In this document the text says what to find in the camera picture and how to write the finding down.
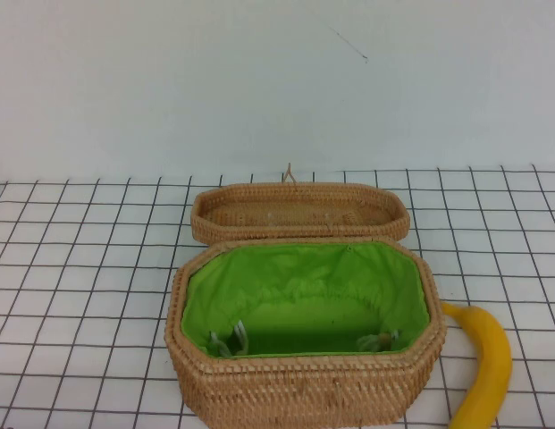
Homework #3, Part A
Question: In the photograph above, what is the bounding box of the yellow banana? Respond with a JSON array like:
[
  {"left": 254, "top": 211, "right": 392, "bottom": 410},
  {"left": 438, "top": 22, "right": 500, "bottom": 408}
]
[{"left": 440, "top": 301, "right": 514, "bottom": 429}]

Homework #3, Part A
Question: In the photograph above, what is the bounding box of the woven wicker basket lid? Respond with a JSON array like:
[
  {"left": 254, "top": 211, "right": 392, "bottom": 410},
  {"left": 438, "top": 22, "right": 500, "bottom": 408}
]
[{"left": 190, "top": 181, "right": 411, "bottom": 246}]

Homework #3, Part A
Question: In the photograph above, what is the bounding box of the wicker basket with green liner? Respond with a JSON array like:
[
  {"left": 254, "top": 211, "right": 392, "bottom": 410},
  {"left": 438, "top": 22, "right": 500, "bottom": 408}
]
[{"left": 181, "top": 243, "right": 431, "bottom": 360}]

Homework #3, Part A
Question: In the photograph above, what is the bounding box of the woven wicker basket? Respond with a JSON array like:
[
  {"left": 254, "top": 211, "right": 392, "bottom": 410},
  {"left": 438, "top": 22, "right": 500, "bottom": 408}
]
[{"left": 164, "top": 236, "right": 448, "bottom": 424}]

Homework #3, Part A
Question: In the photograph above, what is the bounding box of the white grid-patterned tablecloth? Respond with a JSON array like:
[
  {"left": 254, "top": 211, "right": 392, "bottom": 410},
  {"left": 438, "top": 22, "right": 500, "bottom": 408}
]
[{"left": 0, "top": 164, "right": 555, "bottom": 429}]

